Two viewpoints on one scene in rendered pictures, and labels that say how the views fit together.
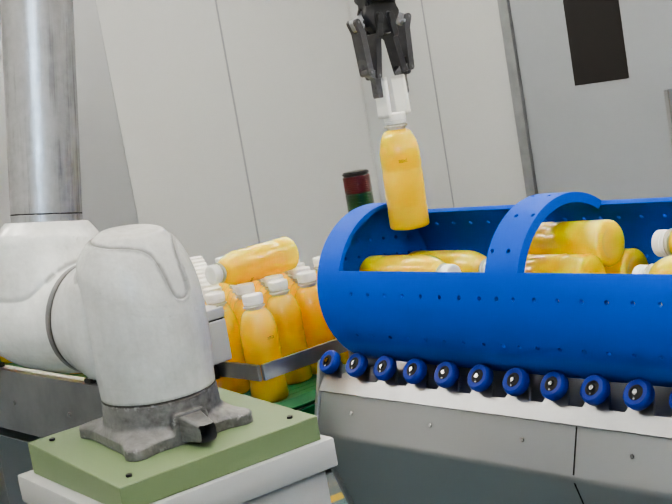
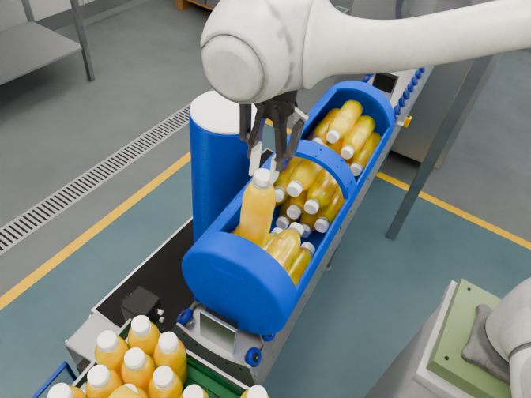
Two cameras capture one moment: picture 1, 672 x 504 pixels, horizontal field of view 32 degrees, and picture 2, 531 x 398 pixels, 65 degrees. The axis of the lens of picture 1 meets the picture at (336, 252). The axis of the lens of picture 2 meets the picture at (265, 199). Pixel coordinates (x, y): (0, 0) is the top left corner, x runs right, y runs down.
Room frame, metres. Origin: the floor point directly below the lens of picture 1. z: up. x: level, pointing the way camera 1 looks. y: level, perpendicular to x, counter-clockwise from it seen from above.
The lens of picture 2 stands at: (2.33, 0.40, 1.96)
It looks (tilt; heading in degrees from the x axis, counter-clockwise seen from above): 46 degrees down; 241
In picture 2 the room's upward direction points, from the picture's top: 9 degrees clockwise
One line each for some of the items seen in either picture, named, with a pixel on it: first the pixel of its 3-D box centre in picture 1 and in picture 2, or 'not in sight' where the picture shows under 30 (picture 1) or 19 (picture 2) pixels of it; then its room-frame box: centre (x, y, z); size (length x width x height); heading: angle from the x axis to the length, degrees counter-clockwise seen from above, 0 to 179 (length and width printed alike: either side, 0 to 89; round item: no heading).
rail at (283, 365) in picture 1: (344, 344); (201, 362); (2.23, 0.01, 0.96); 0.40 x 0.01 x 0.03; 129
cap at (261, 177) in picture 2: (394, 118); (262, 178); (2.05, -0.14, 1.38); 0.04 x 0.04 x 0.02
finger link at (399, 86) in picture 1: (400, 95); (255, 159); (2.06, -0.16, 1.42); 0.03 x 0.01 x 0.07; 39
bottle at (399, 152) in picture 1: (402, 175); (257, 212); (2.05, -0.14, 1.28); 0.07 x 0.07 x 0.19
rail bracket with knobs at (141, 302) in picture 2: not in sight; (144, 313); (2.33, -0.16, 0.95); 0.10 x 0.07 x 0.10; 129
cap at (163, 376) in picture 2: (306, 276); (163, 377); (2.32, 0.07, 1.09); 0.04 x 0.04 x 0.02
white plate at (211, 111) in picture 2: not in sight; (227, 110); (1.87, -0.84, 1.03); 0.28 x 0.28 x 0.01
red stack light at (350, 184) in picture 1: (357, 183); not in sight; (2.69, -0.07, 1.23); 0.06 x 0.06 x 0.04
